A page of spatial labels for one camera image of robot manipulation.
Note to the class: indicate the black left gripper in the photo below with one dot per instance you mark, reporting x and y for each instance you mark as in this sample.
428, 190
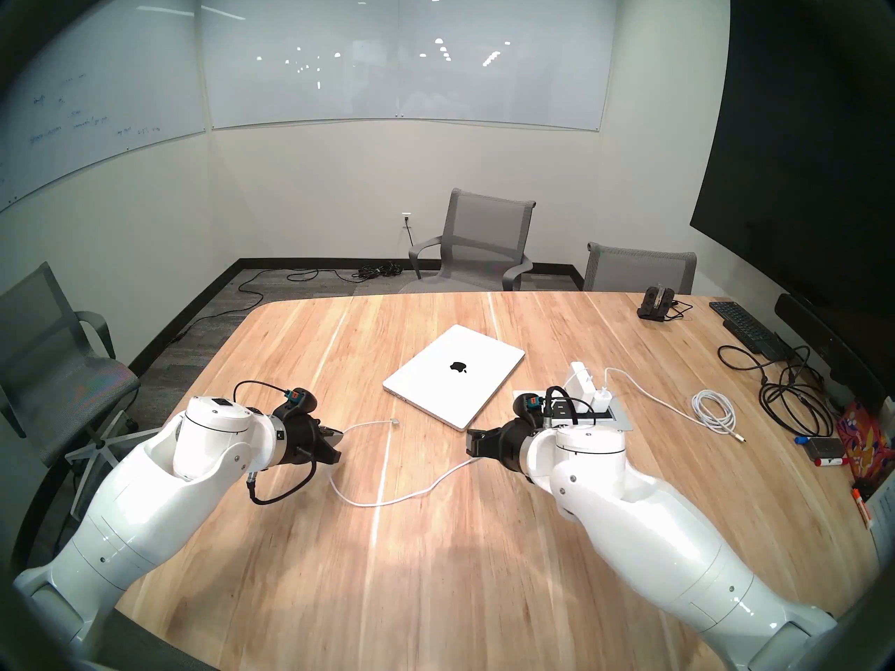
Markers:
304, 442

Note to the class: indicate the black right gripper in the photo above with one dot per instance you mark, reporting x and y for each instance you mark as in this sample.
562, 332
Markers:
510, 444

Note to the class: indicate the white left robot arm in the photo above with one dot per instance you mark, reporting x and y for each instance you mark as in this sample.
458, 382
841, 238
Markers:
140, 509

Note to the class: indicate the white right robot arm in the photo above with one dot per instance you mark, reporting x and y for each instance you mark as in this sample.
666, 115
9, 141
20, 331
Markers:
650, 530

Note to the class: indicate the silver MacBook laptop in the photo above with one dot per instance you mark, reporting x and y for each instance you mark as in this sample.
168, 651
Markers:
454, 379

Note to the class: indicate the white MacBook power adapter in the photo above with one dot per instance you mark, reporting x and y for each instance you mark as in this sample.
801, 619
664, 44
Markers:
582, 379

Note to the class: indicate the small white charger plug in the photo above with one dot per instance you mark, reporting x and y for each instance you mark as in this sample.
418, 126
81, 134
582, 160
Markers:
602, 398

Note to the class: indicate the black charging dock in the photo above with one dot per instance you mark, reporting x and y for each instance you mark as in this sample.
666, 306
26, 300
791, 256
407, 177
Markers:
656, 305

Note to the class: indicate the grey table outlet plate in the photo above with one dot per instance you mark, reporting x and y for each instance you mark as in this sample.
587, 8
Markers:
621, 421

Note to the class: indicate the grey mesh office chair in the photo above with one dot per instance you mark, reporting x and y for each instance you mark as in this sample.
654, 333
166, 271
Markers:
49, 341
636, 268
486, 226

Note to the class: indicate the black keyboard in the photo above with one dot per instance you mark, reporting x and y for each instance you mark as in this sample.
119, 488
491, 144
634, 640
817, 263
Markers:
745, 327

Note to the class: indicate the grey whiteboard eraser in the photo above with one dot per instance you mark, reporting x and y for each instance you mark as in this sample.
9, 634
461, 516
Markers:
825, 449

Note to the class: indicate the red capped marker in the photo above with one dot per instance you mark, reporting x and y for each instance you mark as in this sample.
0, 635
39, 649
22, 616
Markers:
832, 461

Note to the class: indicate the black video sound bar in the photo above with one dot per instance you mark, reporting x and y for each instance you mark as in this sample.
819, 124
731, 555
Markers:
825, 344

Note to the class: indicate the colourful patterned bag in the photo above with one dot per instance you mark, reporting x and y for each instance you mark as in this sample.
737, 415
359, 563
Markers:
863, 442

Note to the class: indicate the orange white marker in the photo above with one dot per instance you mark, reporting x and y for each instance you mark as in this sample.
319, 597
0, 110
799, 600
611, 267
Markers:
861, 507

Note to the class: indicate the wide glass whiteboard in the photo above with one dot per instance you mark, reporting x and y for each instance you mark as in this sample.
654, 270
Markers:
405, 47

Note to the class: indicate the whiteboard with blue writing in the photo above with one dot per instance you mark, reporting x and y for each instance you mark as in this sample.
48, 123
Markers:
91, 75

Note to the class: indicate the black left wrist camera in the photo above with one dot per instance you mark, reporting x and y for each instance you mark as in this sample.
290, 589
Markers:
301, 404

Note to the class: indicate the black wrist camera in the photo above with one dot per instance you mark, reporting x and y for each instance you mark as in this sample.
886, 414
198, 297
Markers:
530, 405
301, 404

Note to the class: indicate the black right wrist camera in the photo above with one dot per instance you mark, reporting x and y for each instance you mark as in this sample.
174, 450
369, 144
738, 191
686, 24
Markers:
530, 405

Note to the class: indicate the large black wall screen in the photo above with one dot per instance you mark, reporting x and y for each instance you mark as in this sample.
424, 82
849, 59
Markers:
790, 152

